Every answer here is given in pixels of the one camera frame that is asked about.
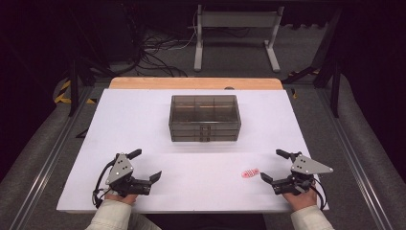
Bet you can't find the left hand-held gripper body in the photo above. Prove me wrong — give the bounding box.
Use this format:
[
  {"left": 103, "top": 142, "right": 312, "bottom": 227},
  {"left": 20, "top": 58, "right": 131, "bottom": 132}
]
[{"left": 101, "top": 152, "right": 152, "bottom": 197}]

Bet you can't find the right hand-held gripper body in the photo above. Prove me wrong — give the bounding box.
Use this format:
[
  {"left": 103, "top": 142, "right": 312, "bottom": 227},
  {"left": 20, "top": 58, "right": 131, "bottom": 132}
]
[{"left": 271, "top": 152, "right": 334, "bottom": 196}]

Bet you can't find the pink striped fish toy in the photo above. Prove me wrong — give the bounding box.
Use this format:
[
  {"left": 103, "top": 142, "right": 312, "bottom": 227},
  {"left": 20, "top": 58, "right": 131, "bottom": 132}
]
[{"left": 240, "top": 168, "right": 260, "bottom": 179}]

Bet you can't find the smoky clear plastic drawer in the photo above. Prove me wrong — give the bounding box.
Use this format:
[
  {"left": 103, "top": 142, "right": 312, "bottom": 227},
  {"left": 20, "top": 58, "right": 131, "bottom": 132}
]
[
  {"left": 170, "top": 135, "right": 239, "bottom": 143},
  {"left": 169, "top": 128, "right": 240, "bottom": 137},
  {"left": 169, "top": 122, "right": 241, "bottom": 131}
]

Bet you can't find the smoky clear drawer cabinet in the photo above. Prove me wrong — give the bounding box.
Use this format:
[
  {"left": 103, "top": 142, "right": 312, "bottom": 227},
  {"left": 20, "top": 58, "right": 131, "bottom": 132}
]
[{"left": 168, "top": 94, "right": 242, "bottom": 143}]

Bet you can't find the person's left hand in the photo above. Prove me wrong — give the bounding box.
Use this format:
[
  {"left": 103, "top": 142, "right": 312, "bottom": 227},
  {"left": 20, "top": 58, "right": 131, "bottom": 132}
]
[{"left": 104, "top": 192, "right": 139, "bottom": 206}]

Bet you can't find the person's right hand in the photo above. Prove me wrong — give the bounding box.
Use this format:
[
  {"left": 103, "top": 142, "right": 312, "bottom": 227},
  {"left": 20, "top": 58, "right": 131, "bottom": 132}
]
[{"left": 282, "top": 187, "right": 319, "bottom": 213}]

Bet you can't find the white board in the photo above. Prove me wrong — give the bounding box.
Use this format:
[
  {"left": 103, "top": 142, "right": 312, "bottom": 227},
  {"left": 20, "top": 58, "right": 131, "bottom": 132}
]
[{"left": 56, "top": 88, "right": 329, "bottom": 215}]

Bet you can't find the black stand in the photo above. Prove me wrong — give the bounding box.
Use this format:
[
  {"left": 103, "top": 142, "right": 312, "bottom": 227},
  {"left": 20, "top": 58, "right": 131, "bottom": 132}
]
[
  {"left": 314, "top": 8, "right": 343, "bottom": 119},
  {"left": 68, "top": 58, "right": 97, "bottom": 118}
]

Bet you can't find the wooden table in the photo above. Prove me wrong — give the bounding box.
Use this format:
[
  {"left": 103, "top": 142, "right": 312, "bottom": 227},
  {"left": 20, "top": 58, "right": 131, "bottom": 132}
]
[{"left": 108, "top": 77, "right": 284, "bottom": 91}]

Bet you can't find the yellow and black tape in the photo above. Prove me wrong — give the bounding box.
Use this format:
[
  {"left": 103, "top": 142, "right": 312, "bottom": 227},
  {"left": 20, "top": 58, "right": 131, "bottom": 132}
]
[{"left": 53, "top": 80, "right": 98, "bottom": 105}]

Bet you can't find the grey metal stand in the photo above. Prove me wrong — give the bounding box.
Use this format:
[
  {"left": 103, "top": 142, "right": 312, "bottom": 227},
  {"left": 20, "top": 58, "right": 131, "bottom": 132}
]
[{"left": 193, "top": 4, "right": 285, "bottom": 73}]

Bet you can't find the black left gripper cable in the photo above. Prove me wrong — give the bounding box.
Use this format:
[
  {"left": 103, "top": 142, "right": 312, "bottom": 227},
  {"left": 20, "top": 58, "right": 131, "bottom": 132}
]
[{"left": 92, "top": 158, "right": 117, "bottom": 209}]

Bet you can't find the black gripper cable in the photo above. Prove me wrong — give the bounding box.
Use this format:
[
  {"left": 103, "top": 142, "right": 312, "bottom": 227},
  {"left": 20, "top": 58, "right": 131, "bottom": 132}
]
[
  {"left": 92, "top": 158, "right": 117, "bottom": 209},
  {"left": 309, "top": 184, "right": 329, "bottom": 211}
]

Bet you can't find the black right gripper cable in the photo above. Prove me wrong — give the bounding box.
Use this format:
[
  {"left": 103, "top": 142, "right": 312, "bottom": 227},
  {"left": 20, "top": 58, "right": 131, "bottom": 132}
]
[{"left": 309, "top": 184, "right": 329, "bottom": 211}]

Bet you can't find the aluminium rail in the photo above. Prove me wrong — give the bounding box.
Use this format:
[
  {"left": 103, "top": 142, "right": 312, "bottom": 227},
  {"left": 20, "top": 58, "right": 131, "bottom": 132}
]
[
  {"left": 315, "top": 88, "right": 395, "bottom": 230},
  {"left": 9, "top": 85, "right": 94, "bottom": 230}
]

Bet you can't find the bundle of black cables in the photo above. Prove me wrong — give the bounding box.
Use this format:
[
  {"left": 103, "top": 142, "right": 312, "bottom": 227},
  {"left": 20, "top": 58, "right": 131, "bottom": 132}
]
[{"left": 135, "top": 30, "right": 190, "bottom": 79}]

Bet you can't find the white cable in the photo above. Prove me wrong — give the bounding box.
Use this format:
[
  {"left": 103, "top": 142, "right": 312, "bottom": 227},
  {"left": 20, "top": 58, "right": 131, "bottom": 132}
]
[{"left": 171, "top": 11, "right": 199, "bottom": 51}]

